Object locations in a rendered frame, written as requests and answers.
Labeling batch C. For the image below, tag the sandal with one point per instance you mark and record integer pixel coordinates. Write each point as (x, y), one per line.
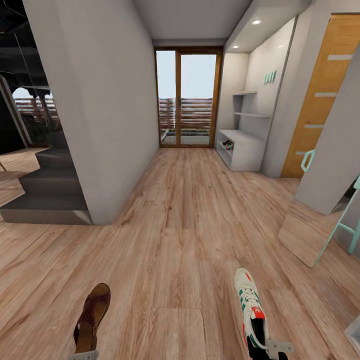
(95, 308)

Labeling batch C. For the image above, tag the standing mirror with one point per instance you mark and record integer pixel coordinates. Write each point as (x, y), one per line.
(331, 179)

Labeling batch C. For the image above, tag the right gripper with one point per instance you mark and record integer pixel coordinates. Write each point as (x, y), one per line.
(260, 354)

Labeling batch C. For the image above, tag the gym shoe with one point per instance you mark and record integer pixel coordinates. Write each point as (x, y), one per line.
(229, 146)
(254, 318)

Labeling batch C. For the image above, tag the stairs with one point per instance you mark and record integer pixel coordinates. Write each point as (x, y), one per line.
(38, 179)

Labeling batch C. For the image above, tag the decorative sign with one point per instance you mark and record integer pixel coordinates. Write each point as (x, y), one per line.
(269, 77)

